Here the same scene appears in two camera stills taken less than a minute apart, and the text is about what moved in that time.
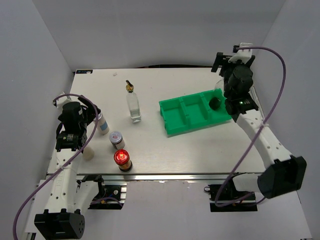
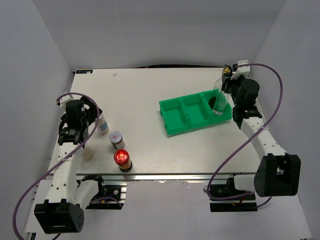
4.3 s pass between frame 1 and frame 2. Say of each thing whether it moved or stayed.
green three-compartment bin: stayed
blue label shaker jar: stayed
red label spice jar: stayed
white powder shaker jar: stayed
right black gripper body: moved
